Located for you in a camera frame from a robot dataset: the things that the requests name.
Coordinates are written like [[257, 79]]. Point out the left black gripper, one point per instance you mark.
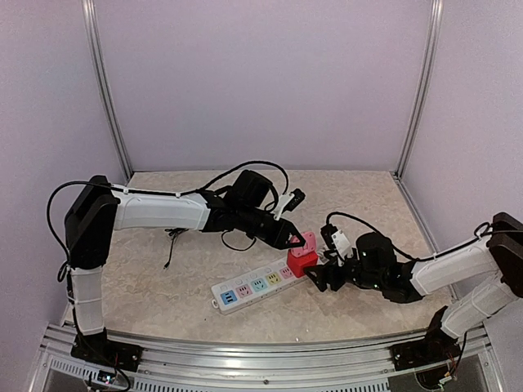
[[280, 238]]

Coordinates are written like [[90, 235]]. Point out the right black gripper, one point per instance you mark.
[[322, 270]]

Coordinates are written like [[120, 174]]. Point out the red cube socket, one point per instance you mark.
[[297, 264]]

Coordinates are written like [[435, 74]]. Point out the pink square adapter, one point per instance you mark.
[[307, 247]]

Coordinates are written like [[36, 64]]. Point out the white power strip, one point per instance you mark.
[[254, 286]]

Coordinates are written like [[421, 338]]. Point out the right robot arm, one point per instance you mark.
[[495, 249]]

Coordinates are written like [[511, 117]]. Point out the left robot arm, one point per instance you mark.
[[103, 208]]

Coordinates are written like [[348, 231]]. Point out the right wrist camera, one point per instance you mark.
[[336, 241]]

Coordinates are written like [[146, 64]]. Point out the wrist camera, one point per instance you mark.
[[336, 241], [288, 202]]

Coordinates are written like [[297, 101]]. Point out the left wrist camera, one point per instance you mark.
[[288, 202]]

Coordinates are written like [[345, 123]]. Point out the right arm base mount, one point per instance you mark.
[[434, 347]]

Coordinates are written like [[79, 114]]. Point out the aluminium front rail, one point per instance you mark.
[[177, 365]]

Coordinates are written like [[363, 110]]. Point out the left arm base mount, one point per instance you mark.
[[99, 349]]

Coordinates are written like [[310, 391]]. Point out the right aluminium frame post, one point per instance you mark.
[[424, 80]]

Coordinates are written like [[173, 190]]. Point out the aluminium frame post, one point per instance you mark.
[[424, 80], [94, 42]]

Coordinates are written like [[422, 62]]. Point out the left aluminium frame post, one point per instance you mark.
[[94, 42]]

